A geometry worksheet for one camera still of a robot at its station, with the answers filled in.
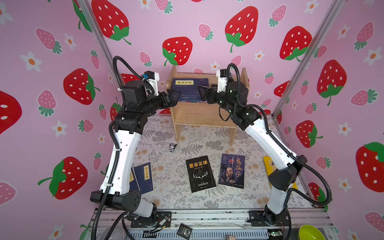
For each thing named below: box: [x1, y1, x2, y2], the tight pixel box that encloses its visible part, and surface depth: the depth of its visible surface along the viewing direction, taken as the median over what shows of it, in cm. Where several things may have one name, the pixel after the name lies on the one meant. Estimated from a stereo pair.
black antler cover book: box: [185, 155, 217, 193], surface depth 90 cm
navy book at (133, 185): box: [129, 167, 140, 192], surface depth 87 cm
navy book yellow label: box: [171, 88, 203, 103], surface depth 70 cm
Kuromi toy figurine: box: [169, 143, 178, 153], surface depth 102 cm
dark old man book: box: [218, 153, 245, 189], surface depth 90 cm
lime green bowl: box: [298, 224, 326, 240], surface depth 70 cm
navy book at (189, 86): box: [171, 78, 210, 95], surface depth 75 cm
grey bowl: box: [99, 225, 125, 240], surface depth 69 cm
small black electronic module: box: [177, 223, 193, 240], surface depth 71 cm
